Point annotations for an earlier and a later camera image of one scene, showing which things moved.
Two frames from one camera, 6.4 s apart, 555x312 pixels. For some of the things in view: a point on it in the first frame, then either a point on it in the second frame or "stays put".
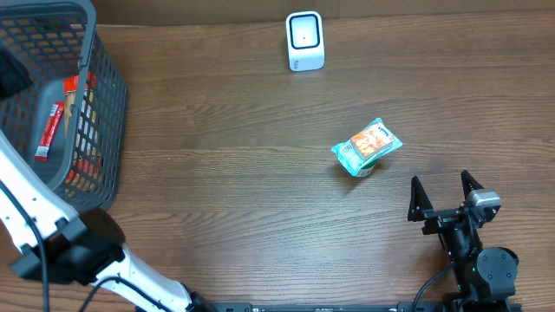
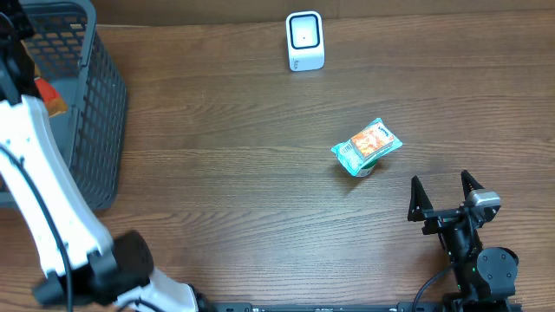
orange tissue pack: [372, 139] stays put
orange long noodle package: [81, 116] -> [53, 103]
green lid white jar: [366, 170] stays put
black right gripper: [447, 214] stays put
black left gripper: [11, 75] -> [6, 27]
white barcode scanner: [305, 39] stays put
